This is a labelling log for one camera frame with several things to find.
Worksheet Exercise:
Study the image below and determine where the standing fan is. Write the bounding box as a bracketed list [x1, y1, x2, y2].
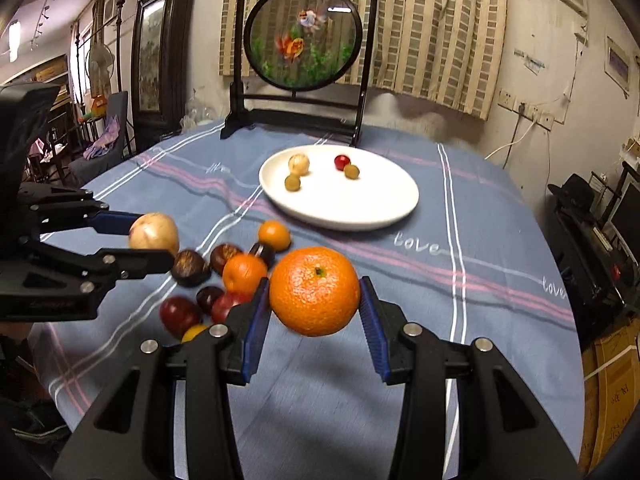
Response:
[87, 42, 118, 98]

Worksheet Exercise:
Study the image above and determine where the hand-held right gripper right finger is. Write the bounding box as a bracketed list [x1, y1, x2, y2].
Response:
[358, 276, 583, 480]

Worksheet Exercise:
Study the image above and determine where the small white picture frame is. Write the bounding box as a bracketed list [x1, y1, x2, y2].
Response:
[604, 36, 632, 97]

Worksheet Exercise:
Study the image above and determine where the white round plate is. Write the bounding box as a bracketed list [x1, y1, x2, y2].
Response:
[258, 144, 420, 232]

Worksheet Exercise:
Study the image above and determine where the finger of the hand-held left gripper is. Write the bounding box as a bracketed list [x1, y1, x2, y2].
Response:
[17, 184, 146, 248]
[0, 240, 176, 322]

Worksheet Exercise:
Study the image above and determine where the cardboard box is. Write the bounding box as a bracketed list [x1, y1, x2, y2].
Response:
[580, 332, 640, 476]

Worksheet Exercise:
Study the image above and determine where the large dark brown fruit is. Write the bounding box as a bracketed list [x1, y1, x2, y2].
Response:
[171, 249, 212, 288]

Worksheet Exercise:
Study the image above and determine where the white power cable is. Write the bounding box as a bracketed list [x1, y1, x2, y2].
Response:
[482, 122, 538, 171]

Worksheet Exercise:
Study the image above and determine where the ceiling tube lamp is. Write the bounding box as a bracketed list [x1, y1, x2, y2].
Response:
[7, 20, 22, 63]

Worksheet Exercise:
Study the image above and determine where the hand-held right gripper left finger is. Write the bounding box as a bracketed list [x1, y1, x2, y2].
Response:
[52, 276, 273, 480]

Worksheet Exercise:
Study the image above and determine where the large dimpled orange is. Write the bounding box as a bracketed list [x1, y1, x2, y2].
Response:
[268, 246, 361, 337]

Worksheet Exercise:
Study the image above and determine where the grey chair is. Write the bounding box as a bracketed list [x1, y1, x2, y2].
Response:
[67, 91, 136, 181]

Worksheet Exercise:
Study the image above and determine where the dark wooden cabinet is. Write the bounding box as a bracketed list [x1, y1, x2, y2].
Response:
[131, 0, 201, 153]

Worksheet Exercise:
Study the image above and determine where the beige striped curtain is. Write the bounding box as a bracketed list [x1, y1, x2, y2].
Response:
[218, 0, 521, 122]

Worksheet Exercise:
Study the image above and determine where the large beige round fruit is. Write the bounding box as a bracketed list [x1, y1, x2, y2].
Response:
[128, 212, 180, 256]

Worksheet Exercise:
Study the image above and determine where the small yellow-orange citrus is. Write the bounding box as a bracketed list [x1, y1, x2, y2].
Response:
[257, 220, 292, 253]

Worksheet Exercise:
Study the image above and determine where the blue striped tablecloth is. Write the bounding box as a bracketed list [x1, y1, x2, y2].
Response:
[27, 119, 586, 480]

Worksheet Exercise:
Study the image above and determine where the yellow round fruit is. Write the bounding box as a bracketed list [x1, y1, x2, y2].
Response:
[180, 324, 211, 344]

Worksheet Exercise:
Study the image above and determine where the black hat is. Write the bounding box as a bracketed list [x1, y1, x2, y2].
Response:
[547, 174, 596, 211]

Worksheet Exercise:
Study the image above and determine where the dark purple fruit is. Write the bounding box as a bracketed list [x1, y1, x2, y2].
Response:
[248, 242, 276, 270]

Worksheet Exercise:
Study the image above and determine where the red apple behind orange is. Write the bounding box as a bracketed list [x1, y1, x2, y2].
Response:
[210, 292, 253, 325]

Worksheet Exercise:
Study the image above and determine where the round goldfish screen black stand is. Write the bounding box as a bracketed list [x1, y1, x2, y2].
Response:
[220, 0, 381, 148]

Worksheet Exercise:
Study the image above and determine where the smooth orange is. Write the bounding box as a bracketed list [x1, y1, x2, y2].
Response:
[222, 254, 269, 295]

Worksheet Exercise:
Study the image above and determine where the clear plastic bag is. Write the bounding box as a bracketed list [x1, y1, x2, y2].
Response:
[179, 100, 221, 133]

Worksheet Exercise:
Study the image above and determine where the purple cloth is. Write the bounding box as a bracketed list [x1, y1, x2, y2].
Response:
[82, 115, 121, 158]

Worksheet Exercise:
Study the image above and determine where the computer monitor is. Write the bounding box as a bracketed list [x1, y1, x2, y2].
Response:
[607, 167, 640, 261]

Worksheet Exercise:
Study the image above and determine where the small dark red fruit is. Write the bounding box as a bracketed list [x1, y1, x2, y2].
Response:
[195, 286, 225, 315]

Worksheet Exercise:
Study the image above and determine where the large red plum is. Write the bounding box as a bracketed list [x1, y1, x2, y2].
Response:
[159, 296, 203, 340]

